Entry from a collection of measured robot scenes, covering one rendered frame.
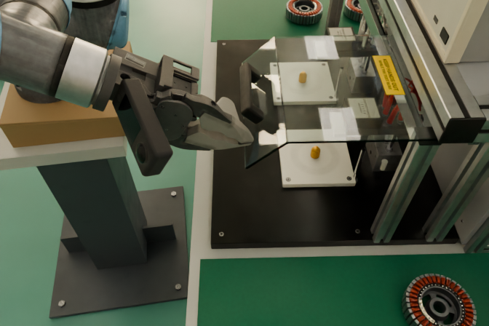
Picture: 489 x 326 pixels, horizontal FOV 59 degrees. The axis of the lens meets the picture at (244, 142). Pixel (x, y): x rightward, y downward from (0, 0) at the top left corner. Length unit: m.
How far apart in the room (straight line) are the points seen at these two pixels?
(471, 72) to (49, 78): 0.54
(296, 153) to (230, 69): 0.34
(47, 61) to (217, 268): 0.48
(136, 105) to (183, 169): 1.41
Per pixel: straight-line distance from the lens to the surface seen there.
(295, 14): 1.35
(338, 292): 0.82
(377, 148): 0.93
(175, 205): 1.79
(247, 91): 0.65
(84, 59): 0.52
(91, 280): 1.70
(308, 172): 0.91
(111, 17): 0.93
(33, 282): 1.80
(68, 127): 1.04
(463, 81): 0.66
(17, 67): 0.53
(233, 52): 1.21
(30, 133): 1.07
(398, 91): 0.69
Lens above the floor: 1.50
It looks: 49 degrees down
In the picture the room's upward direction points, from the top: straight up
